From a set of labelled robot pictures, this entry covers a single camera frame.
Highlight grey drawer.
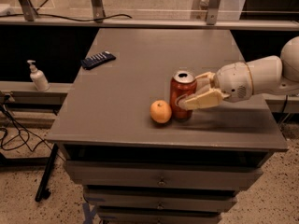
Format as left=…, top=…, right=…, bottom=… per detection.
left=83, top=189, right=236, bottom=213
left=64, top=161, right=263, bottom=190
left=97, top=208, right=221, bottom=224

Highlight middle grey drawer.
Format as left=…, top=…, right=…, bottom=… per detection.
left=83, top=189, right=236, bottom=213

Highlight orange fruit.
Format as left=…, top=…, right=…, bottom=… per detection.
left=149, top=100, right=172, bottom=123

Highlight red coke can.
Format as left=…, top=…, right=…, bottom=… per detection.
left=170, top=70, right=197, bottom=120

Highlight grey drawer cabinet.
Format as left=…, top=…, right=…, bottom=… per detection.
left=48, top=28, right=287, bottom=224

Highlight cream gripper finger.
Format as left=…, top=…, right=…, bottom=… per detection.
left=195, top=72, right=215, bottom=93
left=176, top=89, right=229, bottom=110

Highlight left metal bracket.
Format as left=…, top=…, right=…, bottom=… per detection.
left=18, top=0, right=37, bottom=21

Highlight dark blue snack packet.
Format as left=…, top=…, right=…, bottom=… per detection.
left=80, top=51, right=116, bottom=70

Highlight white pump dispenser bottle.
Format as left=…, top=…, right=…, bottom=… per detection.
left=27, top=60, right=50, bottom=91

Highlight bottom grey drawer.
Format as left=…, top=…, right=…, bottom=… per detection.
left=97, top=208, right=221, bottom=224

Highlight black cable on ledge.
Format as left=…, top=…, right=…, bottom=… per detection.
left=0, top=0, right=133, bottom=22

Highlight black metal stand leg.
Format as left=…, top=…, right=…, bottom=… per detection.
left=35, top=144, right=58, bottom=203

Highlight middle metal bracket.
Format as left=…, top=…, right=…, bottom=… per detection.
left=91, top=0, right=106, bottom=22

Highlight right metal bracket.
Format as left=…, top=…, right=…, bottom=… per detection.
left=206, top=0, right=221, bottom=25

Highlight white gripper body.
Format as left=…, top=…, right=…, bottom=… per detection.
left=214, top=62, right=253, bottom=103

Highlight black floor cables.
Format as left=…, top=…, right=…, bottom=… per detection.
left=0, top=91, right=54, bottom=152

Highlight metal bracket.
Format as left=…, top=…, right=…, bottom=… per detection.
left=206, top=0, right=221, bottom=25
left=91, top=0, right=106, bottom=22
left=18, top=0, right=37, bottom=21

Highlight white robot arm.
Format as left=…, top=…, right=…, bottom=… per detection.
left=176, top=36, right=299, bottom=110

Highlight top grey drawer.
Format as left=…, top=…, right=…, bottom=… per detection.
left=64, top=161, right=263, bottom=190

